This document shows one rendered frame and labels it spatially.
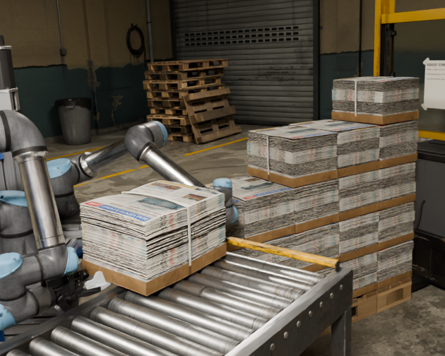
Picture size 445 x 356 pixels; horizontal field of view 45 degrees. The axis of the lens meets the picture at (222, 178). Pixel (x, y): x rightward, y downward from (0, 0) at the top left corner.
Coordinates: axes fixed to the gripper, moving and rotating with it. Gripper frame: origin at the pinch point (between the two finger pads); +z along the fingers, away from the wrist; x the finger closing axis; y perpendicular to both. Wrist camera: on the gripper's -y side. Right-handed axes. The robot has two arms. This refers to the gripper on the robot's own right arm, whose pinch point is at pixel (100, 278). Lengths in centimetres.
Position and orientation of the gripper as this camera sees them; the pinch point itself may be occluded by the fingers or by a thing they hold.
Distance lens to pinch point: 174.9
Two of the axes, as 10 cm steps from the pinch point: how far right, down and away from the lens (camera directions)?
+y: -0.4, -9.7, -2.4
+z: 6.1, -2.1, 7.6
